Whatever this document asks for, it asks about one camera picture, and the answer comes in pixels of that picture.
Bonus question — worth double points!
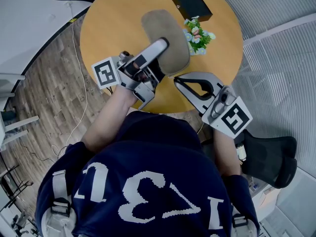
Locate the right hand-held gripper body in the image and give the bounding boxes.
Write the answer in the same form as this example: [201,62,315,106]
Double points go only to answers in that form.
[200,84,253,140]

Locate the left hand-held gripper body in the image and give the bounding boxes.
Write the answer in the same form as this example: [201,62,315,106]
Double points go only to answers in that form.
[91,50,166,111]

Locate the brown felt pouch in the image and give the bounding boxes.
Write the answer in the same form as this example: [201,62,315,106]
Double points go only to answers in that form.
[140,8,191,78]

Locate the person's right forearm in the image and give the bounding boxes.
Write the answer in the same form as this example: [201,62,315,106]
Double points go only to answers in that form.
[212,128,241,176]

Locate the person's left forearm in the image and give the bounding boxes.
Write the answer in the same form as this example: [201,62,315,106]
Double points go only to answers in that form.
[80,85,139,154]

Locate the person's left hand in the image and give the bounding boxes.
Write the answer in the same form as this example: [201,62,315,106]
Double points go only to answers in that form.
[124,62,149,81]

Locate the artificial flowers in white pot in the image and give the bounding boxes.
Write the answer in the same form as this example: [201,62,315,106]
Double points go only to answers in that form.
[182,15,216,56]

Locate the black rectangular box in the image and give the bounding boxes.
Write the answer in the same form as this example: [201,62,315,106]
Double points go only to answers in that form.
[169,0,213,23]

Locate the person's navy printed shirt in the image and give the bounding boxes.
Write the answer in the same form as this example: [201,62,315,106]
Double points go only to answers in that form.
[34,111,260,237]

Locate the white counter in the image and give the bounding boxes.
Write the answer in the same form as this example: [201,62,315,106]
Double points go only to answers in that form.
[248,168,301,229]

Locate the white desk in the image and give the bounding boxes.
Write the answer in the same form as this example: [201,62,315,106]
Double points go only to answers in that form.
[0,73,40,151]

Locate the black metal rack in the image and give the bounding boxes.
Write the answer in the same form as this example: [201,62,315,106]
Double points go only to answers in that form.
[0,164,34,208]

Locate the grey metal equipment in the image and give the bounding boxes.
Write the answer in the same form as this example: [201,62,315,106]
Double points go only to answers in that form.
[0,206,40,237]

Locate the long white cable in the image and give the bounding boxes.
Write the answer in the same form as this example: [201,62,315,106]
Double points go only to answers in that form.
[50,1,89,159]

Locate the grey harness strap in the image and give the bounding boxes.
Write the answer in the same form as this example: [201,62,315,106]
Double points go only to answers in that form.
[231,203,257,237]
[40,170,77,237]

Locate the thin black floor cable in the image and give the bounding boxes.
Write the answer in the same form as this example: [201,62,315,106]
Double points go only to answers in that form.
[19,141,59,163]

